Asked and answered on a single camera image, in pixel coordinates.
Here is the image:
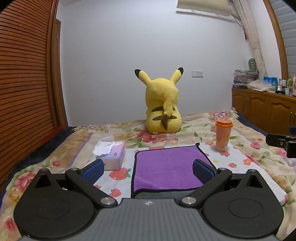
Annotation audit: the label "white air conditioner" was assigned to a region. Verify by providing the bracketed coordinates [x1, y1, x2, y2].
[176, 0, 234, 18]

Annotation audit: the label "wooden window frame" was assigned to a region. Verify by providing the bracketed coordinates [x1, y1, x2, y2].
[262, 0, 290, 80]

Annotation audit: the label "yellow plush toy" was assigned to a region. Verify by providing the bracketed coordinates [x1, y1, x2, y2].
[134, 67, 184, 134]

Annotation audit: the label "orange lidded cup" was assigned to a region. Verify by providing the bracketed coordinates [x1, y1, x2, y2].
[215, 119, 233, 151]

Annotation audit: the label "blue carton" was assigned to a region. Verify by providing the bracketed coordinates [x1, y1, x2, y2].
[264, 76, 278, 91]

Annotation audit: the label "cream lace curtain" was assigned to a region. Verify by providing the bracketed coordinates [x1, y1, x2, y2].
[232, 0, 265, 80]

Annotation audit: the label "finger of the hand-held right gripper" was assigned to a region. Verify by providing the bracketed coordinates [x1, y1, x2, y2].
[265, 133, 288, 147]

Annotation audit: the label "purple towel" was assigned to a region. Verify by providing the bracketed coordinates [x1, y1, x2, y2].
[131, 142, 218, 199]

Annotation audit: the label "group of small bottles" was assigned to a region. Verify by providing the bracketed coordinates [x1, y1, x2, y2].
[278, 74, 296, 97]

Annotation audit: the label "floral blanket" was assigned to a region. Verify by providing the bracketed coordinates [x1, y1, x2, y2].
[0, 111, 296, 241]

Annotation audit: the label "window blinds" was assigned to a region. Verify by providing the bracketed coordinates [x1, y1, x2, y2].
[270, 0, 296, 77]

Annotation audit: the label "wooden cabinet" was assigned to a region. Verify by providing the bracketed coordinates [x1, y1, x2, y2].
[232, 88, 296, 138]

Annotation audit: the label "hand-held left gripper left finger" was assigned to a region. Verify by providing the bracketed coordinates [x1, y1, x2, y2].
[34, 159, 119, 207]

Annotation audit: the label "wooden louvered wardrobe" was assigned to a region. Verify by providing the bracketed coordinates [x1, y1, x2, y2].
[0, 0, 69, 193]

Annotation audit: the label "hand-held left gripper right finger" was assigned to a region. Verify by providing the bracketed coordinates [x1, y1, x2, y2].
[181, 159, 264, 207]

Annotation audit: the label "tissue box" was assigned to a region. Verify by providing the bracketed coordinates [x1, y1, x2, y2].
[92, 135, 127, 171]

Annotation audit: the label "cream cloth pile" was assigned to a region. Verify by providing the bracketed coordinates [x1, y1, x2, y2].
[247, 80, 276, 91]

